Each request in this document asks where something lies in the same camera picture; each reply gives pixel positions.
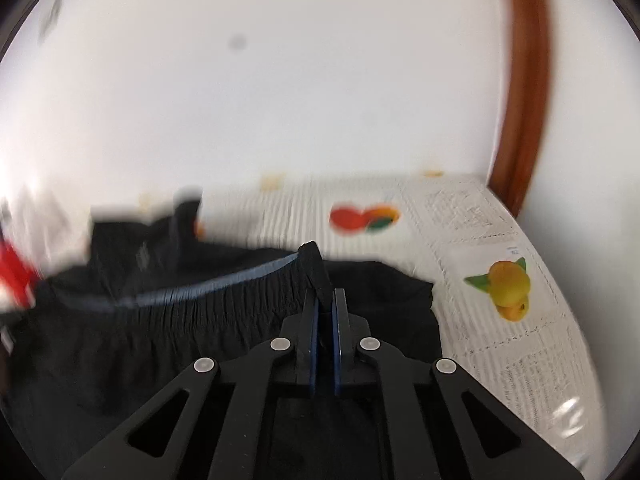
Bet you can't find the white wall switch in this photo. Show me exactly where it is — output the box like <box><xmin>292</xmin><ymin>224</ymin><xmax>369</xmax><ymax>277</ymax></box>
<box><xmin>38</xmin><ymin>0</ymin><xmax>64</xmax><ymax>44</ymax></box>

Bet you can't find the red gift bag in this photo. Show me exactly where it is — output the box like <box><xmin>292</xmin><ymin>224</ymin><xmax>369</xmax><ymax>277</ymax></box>
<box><xmin>0</xmin><ymin>240</ymin><xmax>40</xmax><ymax>309</ymax></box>

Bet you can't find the white plastic bag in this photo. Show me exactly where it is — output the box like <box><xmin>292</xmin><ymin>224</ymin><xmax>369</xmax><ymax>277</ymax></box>
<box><xmin>1</xmin><ymin>188</ymin><xmax>91</xmax><ymax>275</ymax></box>

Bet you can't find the fruit print table cloth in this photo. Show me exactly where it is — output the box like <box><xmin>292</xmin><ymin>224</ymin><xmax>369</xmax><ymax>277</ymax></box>
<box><xmin>198</xmin><ymin>176</ymin><xmax>605</xmax><ymax>479</ymax></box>

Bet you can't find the black white blue jacket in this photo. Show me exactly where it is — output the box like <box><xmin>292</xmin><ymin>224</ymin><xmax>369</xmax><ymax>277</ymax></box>
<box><xmin>1</xmin><ymin>199</ymin><xmax>442</xmax><ymax>479</ymax></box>

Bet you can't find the brown wooden door frame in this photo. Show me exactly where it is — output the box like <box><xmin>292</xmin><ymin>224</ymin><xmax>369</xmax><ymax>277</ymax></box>
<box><xmin>488</xmin><ymin>0</ymin><xmax>552</xmax><ymax>217</ymax></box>

